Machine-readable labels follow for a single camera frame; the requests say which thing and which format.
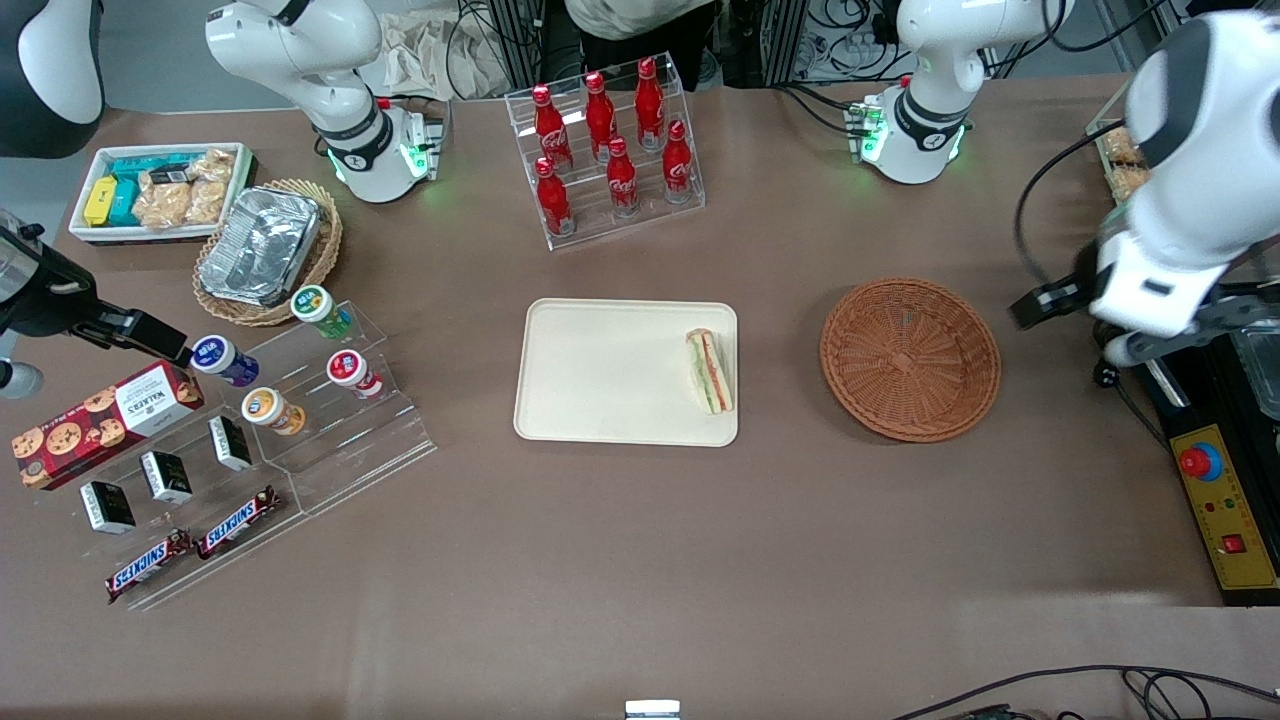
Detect red lid snack cup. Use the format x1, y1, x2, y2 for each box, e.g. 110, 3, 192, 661
327, 350, 387, 400

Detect black base cables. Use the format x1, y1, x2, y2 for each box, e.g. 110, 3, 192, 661
772, 84, 863, 137

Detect triangle sandwich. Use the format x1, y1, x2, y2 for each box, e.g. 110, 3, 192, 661
685, 328, 735, 416

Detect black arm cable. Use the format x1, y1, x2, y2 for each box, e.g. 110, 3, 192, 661
1014, 120, 1171, 447

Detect white plastic bin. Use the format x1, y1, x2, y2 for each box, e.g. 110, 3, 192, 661
68, 143, 257, 246

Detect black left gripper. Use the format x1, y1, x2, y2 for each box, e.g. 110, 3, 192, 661
1009, 274, 1100, 330

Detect white wire rack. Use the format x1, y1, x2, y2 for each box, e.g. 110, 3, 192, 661
1087, 112, 1153, 203

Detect black floor cable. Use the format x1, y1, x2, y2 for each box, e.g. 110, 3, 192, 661
890, 664, 1280, 720

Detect long teal snack box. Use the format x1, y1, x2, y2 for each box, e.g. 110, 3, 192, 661
108, 154, 193, 183

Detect Snickers chocolate bar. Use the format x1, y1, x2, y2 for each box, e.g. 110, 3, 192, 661
196, 486, 280, 560
105, 530, 194, 605

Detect clear acrylic bottle rack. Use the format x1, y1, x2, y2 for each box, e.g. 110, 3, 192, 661
505, 52, 706, 251

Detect aluminium foil tray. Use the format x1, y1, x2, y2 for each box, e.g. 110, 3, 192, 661
198, 187, 322, 308

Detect beige plastic tray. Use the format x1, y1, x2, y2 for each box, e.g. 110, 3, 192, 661
514, 298, 739, 447

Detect crumpled beige cloth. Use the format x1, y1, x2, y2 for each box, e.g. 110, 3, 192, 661
384, 12, 507, 100

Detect red cola bottle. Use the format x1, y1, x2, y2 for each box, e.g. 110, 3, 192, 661
534, 158, 575, 238
606, 136, 640, 217
585, 71, 618, 161
531, 84, 574, 171
635, 56, 667, 148
662, 119, 695, 203

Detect oval tan wicker basket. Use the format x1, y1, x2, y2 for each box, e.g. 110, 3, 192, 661
193, 179, 343, 327

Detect red Walkers cookie box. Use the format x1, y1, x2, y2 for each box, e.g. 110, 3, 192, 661
12, 360, 205, 491

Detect clear cracker snack bag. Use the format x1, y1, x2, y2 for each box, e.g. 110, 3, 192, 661
186, 149, 237, 225
133, 180, 193, 230

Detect small black white box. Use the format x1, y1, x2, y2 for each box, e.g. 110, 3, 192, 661
80, 481, 137, 535
208, 415, 254, 472
140, 451, 194, 505

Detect orange lid snack cup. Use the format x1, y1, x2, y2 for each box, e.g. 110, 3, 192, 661
241, 387, 307, 437

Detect yellow snack box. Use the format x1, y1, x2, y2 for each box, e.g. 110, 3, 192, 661
83, 176, 120, 228

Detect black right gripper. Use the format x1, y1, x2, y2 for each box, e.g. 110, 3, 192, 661
0, 226, 193, 367

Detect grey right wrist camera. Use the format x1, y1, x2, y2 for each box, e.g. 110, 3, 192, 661
0, 360, 46, 401

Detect yellow emergency stop control box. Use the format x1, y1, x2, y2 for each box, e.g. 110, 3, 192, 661
1170, 425, 1280, 593

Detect blue lid snack cup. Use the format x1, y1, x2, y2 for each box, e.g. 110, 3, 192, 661
190, 335, 260, 389

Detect green lid snack cup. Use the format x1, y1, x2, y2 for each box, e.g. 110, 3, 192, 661
290, 285, 355, 340

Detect clear acrylic tiered stand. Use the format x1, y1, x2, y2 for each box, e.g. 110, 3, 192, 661
75, 300, 438, 612

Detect round brown wicker basket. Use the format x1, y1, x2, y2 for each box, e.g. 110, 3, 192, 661
820, 278, 1002, 443

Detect person in beige top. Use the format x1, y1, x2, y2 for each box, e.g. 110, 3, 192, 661
563, 0, 719, 93

